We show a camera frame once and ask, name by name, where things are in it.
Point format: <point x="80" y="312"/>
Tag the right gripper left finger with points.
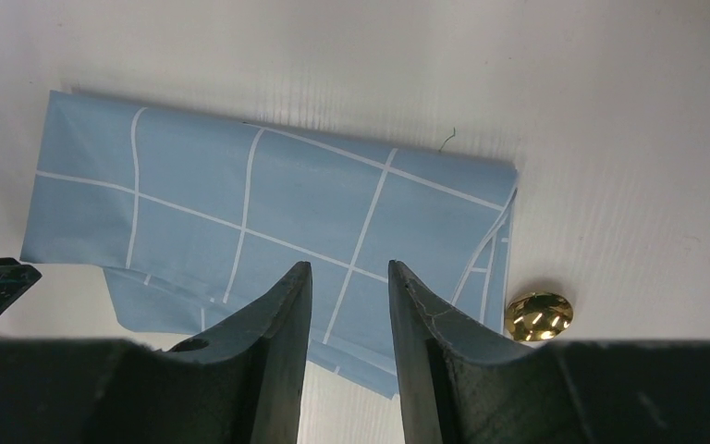
<point x="241" y="380"/>

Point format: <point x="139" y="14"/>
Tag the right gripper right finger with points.
<point x="459" y="381"/>

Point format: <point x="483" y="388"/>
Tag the blue checked cloth napkin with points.
<point x="192" y="217"/>

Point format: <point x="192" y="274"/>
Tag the gold spoon teal handle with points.
<point x="538" y="316"/>

